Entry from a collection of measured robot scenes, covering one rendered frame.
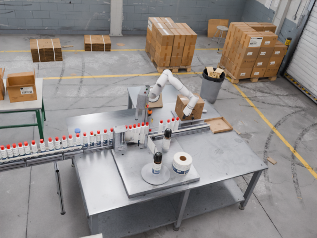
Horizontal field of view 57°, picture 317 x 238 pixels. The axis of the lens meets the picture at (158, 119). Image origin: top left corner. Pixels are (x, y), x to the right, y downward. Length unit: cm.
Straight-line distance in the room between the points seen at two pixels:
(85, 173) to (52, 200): 99
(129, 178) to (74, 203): 114
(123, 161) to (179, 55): 402
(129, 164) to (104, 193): 43
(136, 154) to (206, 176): 82
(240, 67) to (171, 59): 153
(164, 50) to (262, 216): 398
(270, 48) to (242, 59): 66
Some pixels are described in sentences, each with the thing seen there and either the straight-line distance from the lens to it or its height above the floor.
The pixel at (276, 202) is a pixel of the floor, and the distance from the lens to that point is 456.
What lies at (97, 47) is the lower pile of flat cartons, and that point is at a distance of 753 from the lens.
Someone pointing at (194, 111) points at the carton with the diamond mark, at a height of 100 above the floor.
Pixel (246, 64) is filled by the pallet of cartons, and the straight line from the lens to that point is 681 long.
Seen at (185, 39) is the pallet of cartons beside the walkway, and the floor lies 79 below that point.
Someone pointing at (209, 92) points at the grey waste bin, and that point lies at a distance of 584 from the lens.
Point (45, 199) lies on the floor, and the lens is 409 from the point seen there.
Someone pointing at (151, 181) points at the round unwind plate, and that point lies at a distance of 304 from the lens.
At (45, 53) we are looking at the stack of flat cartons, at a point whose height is 20.
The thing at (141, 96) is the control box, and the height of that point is 145.
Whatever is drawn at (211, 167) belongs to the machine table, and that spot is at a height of 83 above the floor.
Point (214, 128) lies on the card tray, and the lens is 398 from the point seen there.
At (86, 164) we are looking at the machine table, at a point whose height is 83.
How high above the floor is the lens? 319
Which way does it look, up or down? 37 degrees down
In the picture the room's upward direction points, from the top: 8 degrees clockwise
